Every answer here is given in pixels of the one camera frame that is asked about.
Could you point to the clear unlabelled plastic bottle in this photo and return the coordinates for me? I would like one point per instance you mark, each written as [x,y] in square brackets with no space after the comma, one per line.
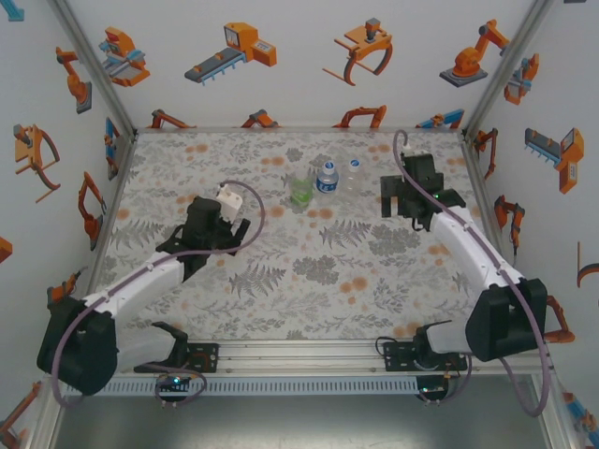
[354,180]

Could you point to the Pocari Sweat bottle cap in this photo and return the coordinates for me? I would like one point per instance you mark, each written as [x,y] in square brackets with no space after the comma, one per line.
[354,163]

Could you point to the blue label plastic bottle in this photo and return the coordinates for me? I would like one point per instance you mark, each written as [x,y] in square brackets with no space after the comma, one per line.
[327,184]

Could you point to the green label plastic bottle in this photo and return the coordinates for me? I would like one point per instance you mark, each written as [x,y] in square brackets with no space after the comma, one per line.
[300,194]

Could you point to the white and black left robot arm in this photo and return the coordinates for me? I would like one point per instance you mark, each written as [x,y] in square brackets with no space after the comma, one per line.
[135,286]

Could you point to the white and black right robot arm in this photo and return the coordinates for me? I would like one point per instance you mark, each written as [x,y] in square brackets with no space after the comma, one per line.
[468,252]

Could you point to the floral patterned tablecloth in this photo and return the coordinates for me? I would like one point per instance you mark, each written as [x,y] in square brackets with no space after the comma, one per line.
[281,154]

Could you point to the controller board green light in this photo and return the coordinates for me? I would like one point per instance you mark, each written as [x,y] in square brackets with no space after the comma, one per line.
[433,388]
[174,381]

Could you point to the aluminium frame bar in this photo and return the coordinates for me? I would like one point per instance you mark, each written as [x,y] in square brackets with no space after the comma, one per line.
[482,196]
[122,178]
[299,129]

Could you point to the aluminium mounting rail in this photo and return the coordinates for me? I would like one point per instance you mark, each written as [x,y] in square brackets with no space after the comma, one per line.
[299,357]

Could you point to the aluminium frame post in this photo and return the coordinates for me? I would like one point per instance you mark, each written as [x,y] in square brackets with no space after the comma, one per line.
[510,61]
[93,65]

